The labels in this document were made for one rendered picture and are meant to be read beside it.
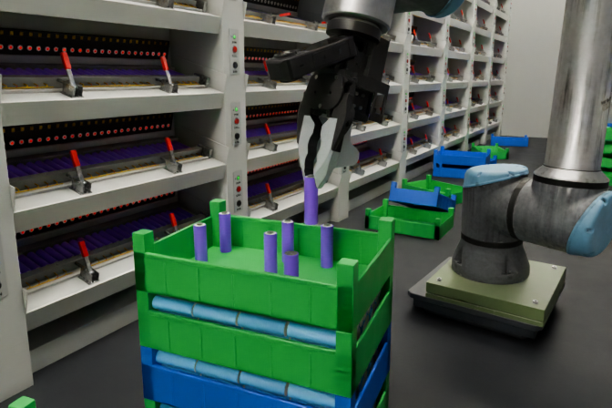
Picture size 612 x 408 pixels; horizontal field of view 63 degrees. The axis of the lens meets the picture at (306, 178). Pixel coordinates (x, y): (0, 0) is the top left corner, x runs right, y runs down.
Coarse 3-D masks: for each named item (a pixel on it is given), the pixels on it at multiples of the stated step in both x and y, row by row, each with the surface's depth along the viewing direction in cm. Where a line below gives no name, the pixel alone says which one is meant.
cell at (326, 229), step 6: (324, 228) 72; (330, 228) 72; (324, 234) 72; (330, 234) 72; (324, 240) 72; (330, 240) 72; (324, 246) 72; (330, 246) 72; (324, 252) 73; (330, 252) 73; (324, 258) 73; (330, 258) 73; (324, 264) 73; (330, 264) 73
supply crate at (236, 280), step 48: (144, 240) 65; (192, 240) 77; (240, 240) 82; (336, 240) 76; (384, 240) 71; (144, 288) 66; (192, 288) 63; (240, 288) 60; (288, 288) 57; (336, 288) 55
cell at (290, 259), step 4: (284, 252) 61; (288, 252) 61; (292, 252) 61; (296, 252) 61; (284, 256) 60; (288, 256) 60; (292, 256) 60; (296, 256) 60; (284, 260) 60; (288, 260) 60; (292, 260) 60; (296, 260) 60; (284, 264) 61; (288, 264) 60; (292, 264) 60; (296, 264) 60; (284, 268) 61; (288, 268) 60; (292, 268) 60; (296, 268) 60; (284, 272) 61; (288, 272) 60; (292, 272) 60; (296, 272) 61; (296, 276) 61
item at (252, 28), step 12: (276, 12) 186; (288, 12) 193; (252, 24) 147; (264, 24) 152; (276, 24) 162; (252, 36) 149; (264, 36) 154; (276, 36) 159; (288, 36) 165; (300, 36) 171; (312, 36) 177; (324, 36) 184
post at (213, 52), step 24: (240, 0) 141; (240, 24) 142; (192, 48) 142; (216, 48) 138; (240, 48) 143; (240, 72) 144; (240, 96) 145; (192, 120) 147; (216, 120) 142; (240, 120) 147; (240, 144) 148; (240, 168) 149; (192, 192) 152; (216, 192) 147
